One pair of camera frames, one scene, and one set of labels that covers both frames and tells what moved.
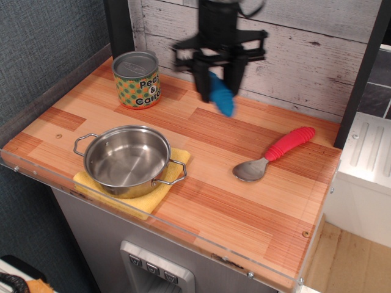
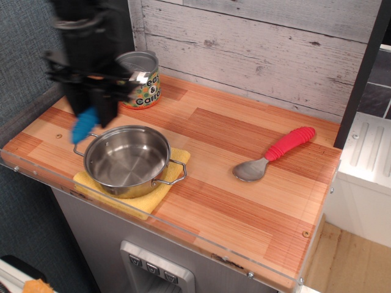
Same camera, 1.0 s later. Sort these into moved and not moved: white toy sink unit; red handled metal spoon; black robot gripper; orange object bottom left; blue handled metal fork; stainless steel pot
Moved: black robot gripper; blue handled metal fork
Not moved: red handled metal spoon; stainless steel pot; white toy sink unit; orange object bottom left
